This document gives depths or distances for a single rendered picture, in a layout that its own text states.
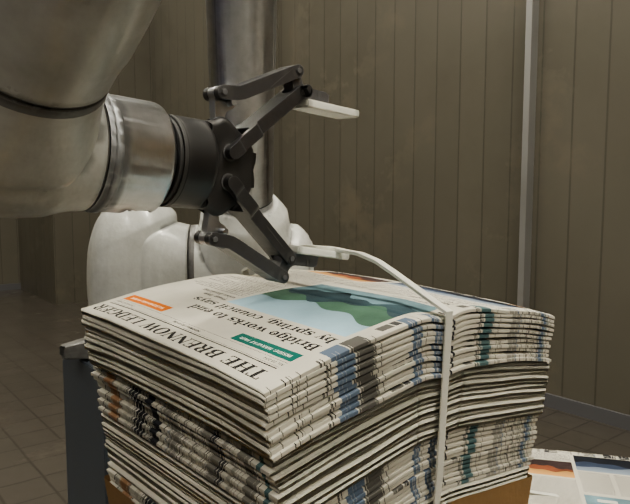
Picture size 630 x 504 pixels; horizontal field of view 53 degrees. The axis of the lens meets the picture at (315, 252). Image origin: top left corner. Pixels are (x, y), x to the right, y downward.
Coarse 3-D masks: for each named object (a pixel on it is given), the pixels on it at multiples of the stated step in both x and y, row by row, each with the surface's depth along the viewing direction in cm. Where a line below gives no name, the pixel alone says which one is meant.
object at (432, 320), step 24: (288, 288) 65; (312, 288) 65; (336, 288) 66; (360, 288) 66; (408, 312) 54; (432, 312) 56; (456, 312) 56; (432, 336) 54; (456, 336) 56; (432, 360) 55; (456, 360) 57; (432, 384) 55; (456, 384) 57; (432, 408) 55; (456, 408) 58; (432, 432) 56; (432, 456) 57; (432, 480) 57
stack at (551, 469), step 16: (544, 464) 108; (560, 464) 108; (576, 464) 108; (592, 464) 108; (608, 464) 108; (624, 464) 108; (544, 480) 102; (560, 480) 102; (576, 480) 102; (592, 480) 102; (608, 480) 102; (624, 480) 102; (544, 496) 97; (560, 496) 97; (576, 496) 97; (592, 496) 97; (608, 496) 97; (624, 496) 97
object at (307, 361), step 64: (128, 320) 56; (192, 320) 55; (256, 320) 54; (320, 320) 53; (384, 320) 52; (128, 384) 58; (192, 384) 48; (256, 384) 42; (320, 384) 45; (384, 384) 50; (128, 448) 61; (192, 448) 51; (256, 448) 43; (320, 448) 46; (384, 448) 51
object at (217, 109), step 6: (210, 90) 54; (210, 96) 54; (210, 102) 54; (216, 102) 54; (222, 102) 54; (228, 102) 54; (234, 102) 54; (210, 108) 55; (216, 108) 54; (222, 108) 55; (228, 108) 55; (210, 114) 55; (216, 114) 54; (222, 114) 55
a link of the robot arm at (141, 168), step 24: (120, 96) 47; (120, 120) 45; (144, 120) 46; (168, 120) 48; (120, 144) 44; (144, 144) 46; (168, 144) 47; (120, 168) 45; (144, 168) 46; (168, 168) 47; (120, 192) 46; (144, 192) 47
